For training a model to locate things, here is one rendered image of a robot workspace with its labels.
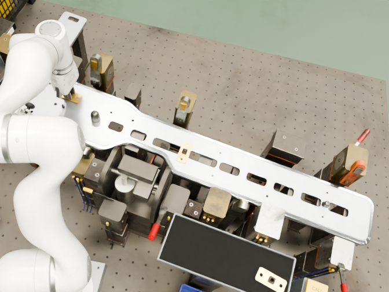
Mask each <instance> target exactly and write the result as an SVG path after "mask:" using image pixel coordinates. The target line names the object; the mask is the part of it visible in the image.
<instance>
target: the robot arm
mask: <svg viewBox="0 0 389 292"><path fill-rule="evenodd" d="M9 50H10V51H9V53H8V56H7V59H6V66H5V74H4V78H3V81H2V84H1V86H0V163H36V164H38V165H39V167H38V168H37V169H36V170H34V171H33V172H32V173H31V174H29V175H28V176H27V177H26V178H24V179H23V180H22V181H21V182H20V183H19V184H18V186H17V188H16V190H15V192H14V196H13V204H14V211H15V215H16V220H17V223H18V226H19V228H20V231H21V233H22V234H23V236H24V237H25V238H26V239H27V240H28V241H29V242H30V243H32V244H33V245H34V246H36V247H38V248H35V249H21V250H15V251H11V252H9V253H7V254H5V255H4V256H3V257H2V258H1V259H0V292H93V282H92V279H91V270H92V268H91V260H90V257H89V254H88V252H87V251H86V249H85V248H84V246H83V245H82V244H81V242H80V241H78V240H77V238H76V237H75V236H74V235H73V234H72V233H71V232H70V230H69V229H68V228H67V226H66V224H65V222H64V219H63V214H62V209H61V199H60V185H61V183H62V182H63V181H64V179H65V178H66V177H67V176H68V175H69V174H70V173H71V171H73V169H74V168H76V166H77V165H78V163H79V162H80V160H81V158H82V156H83V153H84V150H85V137H84V135H83V132H82V131H83V130H82V129H81V128H80V126H79V125H78V124H77V123H76V122H74V121H73V120H72V119H69V118H65V117H62V116H48V115H13V114H14V112H15V111H17V110H18V109H19V108H20V107H22V106H23V105H25V104H26V103H28V102H29V101H31V100H32V99H34V98H35V97H36V96H38V95H39V94H40V93H42V92H43V91H44V89H45V88H46V87H47V85H48V84H49V82H50V80H51V83H52V87H53V90H54V91H55V92H56V97H58V98H61V97H62V96H64V97H65V98H67V99H72V96H71V93H72V94H75V89H74V84H75V82H76V81H77V79H78V77H79V73H78V69H77V66H76V64H75V62H74V61H73V58H72V53H71V48H70V45H69V41H68V37H67V32H66V29H65V27H64V25H63V24H62V23H60V22H59V21H56V20H45V21H43V22H41V23H39V24H38V25H37V27H36V29H35V34H15V35H13V36H12V37H11V39H10V41H9Z"/></svg>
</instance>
